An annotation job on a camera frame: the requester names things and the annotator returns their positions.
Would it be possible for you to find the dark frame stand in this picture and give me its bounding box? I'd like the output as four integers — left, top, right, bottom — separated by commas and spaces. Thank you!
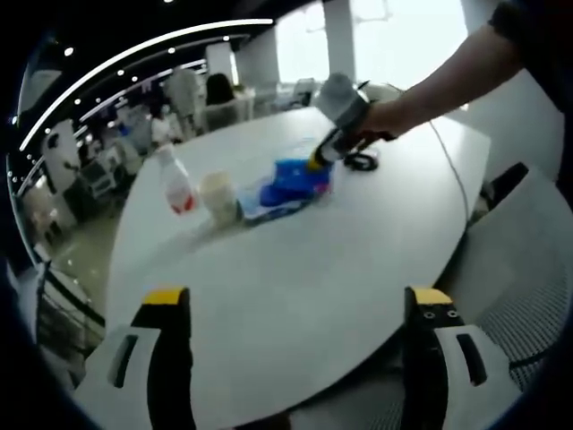
35, 263, 108, 356

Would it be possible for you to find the white paper cup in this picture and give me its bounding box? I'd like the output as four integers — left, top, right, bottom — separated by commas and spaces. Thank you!
200, 171, 239, 225

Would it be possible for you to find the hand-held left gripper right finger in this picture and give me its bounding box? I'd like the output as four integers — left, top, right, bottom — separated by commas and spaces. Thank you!
402, 286, 523, 430

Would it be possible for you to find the person's right hand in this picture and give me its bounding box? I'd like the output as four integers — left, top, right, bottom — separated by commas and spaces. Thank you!
363, 99, 420, 141

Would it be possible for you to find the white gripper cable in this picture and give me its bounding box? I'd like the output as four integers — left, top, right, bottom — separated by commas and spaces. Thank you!
429, 120, 472, 221

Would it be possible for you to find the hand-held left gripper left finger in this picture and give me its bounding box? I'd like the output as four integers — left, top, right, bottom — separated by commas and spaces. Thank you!
75, 286, 196, 430

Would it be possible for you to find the white mesh office chair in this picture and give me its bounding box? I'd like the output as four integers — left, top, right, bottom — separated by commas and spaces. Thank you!
290, 161, 570, 430

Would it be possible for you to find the white table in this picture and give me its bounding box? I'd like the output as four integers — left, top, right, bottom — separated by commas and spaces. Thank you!
105, 107, 492, 420

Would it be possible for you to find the clear water bottle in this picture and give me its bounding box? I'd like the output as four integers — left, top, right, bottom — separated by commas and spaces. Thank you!
156, 145, 201, 216

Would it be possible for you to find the curved ceiling light strip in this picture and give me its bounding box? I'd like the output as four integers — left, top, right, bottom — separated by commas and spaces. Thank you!
18, 18, 275, 153

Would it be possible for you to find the clear bag with blue pad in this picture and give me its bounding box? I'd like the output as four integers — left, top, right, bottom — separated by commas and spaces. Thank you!
236, 138, 335, 226

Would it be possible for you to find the black cable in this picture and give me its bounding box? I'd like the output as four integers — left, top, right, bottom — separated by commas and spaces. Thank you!
343, 150, 381, 173

